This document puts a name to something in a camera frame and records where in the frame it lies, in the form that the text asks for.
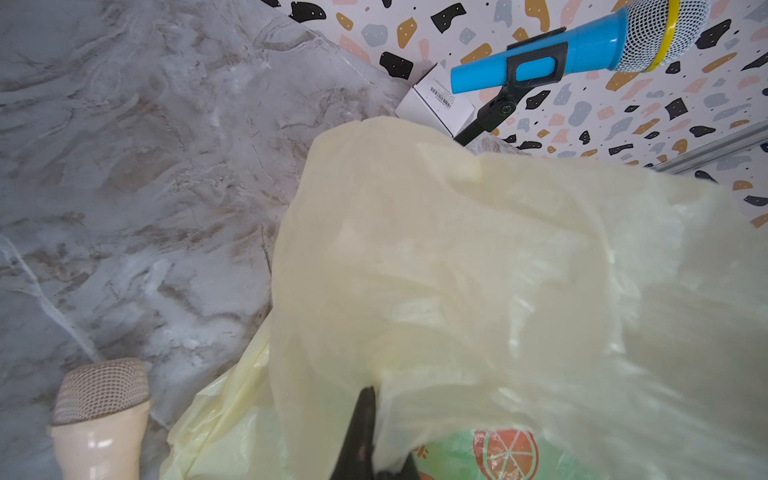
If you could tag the beige toy microphone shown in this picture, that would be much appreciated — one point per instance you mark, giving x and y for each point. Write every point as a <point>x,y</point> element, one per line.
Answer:
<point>99,420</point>

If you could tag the yellow plastic bag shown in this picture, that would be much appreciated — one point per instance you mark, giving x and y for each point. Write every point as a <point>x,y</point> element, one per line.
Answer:
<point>618,313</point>

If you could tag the black microphone stand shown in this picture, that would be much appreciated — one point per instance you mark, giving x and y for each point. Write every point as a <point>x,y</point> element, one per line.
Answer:
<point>512,91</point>

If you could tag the white cardboard box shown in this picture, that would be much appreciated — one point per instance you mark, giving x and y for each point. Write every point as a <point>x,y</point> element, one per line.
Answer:
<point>431,103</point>

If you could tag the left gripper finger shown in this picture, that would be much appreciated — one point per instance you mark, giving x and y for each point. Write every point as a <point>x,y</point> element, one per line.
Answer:
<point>355,460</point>

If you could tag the blue toy microphone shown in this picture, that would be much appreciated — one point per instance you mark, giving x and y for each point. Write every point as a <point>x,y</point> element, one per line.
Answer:
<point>639,37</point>

